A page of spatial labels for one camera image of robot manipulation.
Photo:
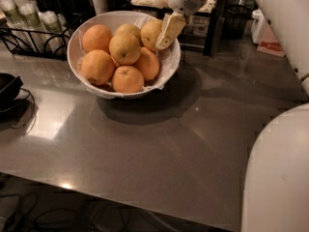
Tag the white card red logo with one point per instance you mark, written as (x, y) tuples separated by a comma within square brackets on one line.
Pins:
[(268, 43)]

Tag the black condiment shelf rack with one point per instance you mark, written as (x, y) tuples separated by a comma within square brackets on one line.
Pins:
[(198, 27)]

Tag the yellowish orange back centre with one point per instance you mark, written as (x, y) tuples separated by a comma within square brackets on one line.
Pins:
[(130, 28)]

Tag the white bowl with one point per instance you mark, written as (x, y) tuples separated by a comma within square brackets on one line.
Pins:
[(75, 49)]

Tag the black device at left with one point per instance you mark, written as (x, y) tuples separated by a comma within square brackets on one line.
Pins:
[(12, 93)]

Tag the black mesh basket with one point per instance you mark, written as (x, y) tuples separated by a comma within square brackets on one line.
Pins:
[(235, 21)]

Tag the white appliance with bowls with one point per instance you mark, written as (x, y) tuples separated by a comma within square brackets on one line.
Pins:
[(258, 26)]

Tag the black wire cup rack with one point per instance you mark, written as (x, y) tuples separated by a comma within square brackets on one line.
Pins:
[(36, 43)]

